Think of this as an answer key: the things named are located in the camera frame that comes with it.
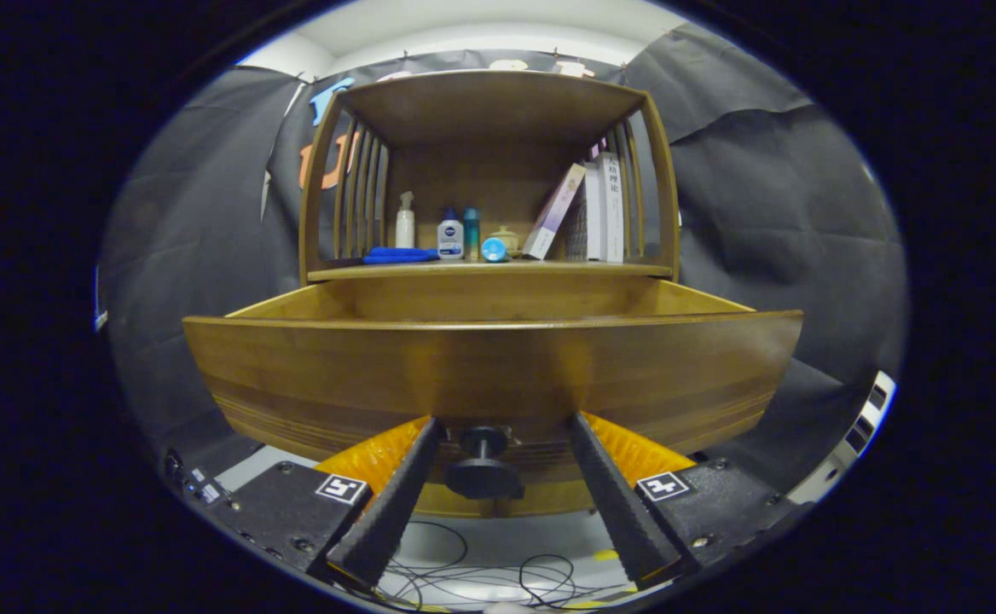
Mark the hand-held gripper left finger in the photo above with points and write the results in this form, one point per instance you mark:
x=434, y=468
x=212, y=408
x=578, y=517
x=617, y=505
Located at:
x=391, y=512

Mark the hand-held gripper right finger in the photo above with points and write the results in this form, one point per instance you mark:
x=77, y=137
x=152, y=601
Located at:
x=617, y=503

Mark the wooden drawer with black knob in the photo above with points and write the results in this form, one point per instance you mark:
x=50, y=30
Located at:
x=498, y=367

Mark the blue white cosmetic tube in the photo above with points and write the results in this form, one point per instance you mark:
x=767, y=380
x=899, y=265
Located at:
x=494, y=250

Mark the wooden countertop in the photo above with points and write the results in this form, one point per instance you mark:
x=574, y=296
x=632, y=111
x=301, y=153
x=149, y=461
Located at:
x=549, y=269

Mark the wooden cabinet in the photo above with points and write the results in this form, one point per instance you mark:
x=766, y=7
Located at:
x=489, y=102

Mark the yellow floor tape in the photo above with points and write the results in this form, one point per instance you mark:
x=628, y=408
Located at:
x=605, y=554

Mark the black power box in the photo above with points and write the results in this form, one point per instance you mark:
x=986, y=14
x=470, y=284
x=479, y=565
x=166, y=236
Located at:
x=199, y=486

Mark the blue folded cloth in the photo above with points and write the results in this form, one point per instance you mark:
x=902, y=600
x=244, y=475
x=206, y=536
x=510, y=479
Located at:
x=400, y=255

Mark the dark patterned book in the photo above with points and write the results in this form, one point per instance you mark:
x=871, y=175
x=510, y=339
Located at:
x=576, y=230

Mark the white lotion bottle blue cap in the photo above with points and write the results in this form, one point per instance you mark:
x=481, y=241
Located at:
x=450, y=239

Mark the white slotted panel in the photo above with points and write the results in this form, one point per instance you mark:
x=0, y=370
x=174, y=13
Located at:
x=877, y=396

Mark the white pump bottle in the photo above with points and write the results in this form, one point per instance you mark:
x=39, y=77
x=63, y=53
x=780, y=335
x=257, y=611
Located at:
x=405, y=230

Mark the beige lidded tea cup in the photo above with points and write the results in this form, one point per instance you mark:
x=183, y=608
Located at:
x=512, y=239

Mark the thin white book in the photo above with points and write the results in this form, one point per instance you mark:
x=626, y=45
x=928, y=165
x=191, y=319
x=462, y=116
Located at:
x=593, y=213

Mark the teal slim bottle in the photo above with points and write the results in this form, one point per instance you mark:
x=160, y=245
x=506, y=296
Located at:
x=471, y=230

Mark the white book with printed spine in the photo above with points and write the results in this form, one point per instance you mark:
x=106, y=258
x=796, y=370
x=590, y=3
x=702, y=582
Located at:
x=610, y=205

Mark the purple white book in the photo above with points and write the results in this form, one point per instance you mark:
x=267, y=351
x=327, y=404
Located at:
x=556, y=209

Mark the white frame piece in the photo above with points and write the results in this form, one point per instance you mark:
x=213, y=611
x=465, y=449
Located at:
x=101, y=315

